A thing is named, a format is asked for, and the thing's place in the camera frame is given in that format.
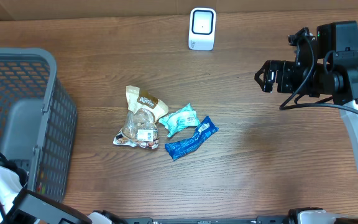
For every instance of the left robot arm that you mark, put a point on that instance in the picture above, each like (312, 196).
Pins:
(20, 205)

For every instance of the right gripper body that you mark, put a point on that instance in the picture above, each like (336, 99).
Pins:
(291, 76)

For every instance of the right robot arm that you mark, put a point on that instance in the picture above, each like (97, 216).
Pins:
(324, 74)

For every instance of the grey plastic shopping basket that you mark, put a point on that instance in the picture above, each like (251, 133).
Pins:
(37, 119)

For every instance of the blue snack wrapper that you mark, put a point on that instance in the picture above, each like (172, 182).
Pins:
(202, 132)

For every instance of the white barcode scanner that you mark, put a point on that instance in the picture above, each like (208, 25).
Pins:
(202, 29)

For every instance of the teal white snack packet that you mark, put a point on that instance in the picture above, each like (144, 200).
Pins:
(179, 120)

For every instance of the beige cookie snack bag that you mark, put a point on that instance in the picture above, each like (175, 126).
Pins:
(140, 129)

